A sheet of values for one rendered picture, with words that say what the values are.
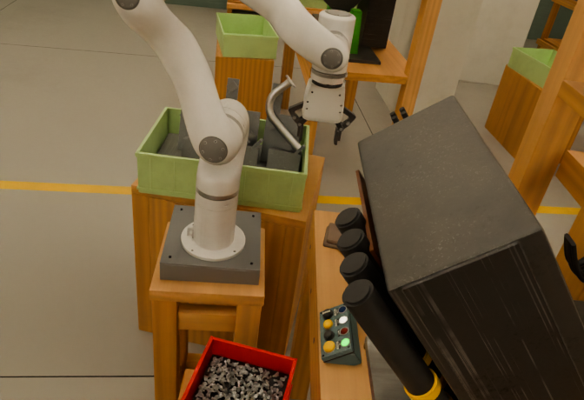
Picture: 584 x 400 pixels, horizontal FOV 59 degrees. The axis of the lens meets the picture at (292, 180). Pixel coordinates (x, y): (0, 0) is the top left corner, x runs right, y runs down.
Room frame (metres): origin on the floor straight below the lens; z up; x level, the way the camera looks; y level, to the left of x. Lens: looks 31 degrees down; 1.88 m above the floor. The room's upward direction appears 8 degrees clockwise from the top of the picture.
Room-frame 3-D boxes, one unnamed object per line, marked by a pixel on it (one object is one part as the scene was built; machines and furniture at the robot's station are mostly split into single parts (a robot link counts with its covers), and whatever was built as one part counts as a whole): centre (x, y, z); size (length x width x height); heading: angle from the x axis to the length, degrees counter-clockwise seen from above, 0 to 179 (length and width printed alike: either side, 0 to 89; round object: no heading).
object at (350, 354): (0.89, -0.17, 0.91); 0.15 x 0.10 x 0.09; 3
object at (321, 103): (1.19, -0.05, 1.41); 0.10 x 0.07 x 0.11; 93
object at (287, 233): (1.82, 0.23, 0.39); 0.68 x 0.52 x 0.79; 83
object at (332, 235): (1.30, -0.17, 0.91); 0.10 x 0.08 x 0.03; 173
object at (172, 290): (1.20, 0.21, 0.83); 0.32 x 0.32 x 0.04; 7
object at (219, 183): (1.23, 0.20, 1.22); 0.19 x 0.12 x 0.24; 179
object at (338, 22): (1.18, -0.05, 1.55); 0.09 x 0.08 x 0.13; 179
